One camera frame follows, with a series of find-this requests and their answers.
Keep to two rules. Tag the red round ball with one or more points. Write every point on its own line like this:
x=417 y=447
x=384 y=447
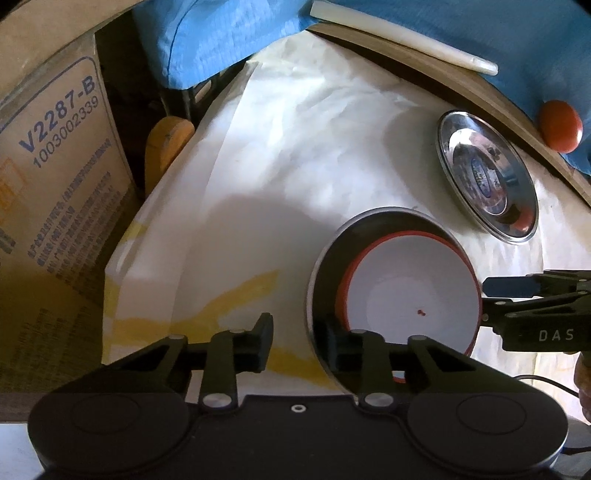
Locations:
x=561 y=125

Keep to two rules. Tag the white round stick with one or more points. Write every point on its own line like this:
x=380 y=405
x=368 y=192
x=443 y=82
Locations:
x=397 y=32

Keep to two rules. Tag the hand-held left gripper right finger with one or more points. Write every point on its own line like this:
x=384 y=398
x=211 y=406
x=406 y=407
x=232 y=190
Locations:
x=336 y=348

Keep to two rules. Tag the shallow steel plate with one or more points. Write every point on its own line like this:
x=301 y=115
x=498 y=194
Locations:
x=487 y=177

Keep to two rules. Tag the red and white bowl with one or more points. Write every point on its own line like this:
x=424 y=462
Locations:
x=406 y=290

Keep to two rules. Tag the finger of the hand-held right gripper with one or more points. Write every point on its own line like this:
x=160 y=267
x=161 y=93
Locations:
x=517 y=305
x=505 y=286

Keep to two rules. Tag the black plastic crate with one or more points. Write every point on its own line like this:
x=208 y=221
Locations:
x=194 y=94

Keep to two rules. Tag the deep steel bowl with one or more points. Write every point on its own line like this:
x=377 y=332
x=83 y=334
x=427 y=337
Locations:
x=323 y=295

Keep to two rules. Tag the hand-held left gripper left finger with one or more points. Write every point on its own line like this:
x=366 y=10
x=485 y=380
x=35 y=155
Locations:
x=262 y=344

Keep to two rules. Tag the blue plastic cloth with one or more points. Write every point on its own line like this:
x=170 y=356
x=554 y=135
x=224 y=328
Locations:
x=221 y=37

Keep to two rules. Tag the printed cardboard box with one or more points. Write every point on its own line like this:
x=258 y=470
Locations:
x=55 y=194

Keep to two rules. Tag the person's right hand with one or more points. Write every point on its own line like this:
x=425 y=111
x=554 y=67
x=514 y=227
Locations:
x=584 y=374

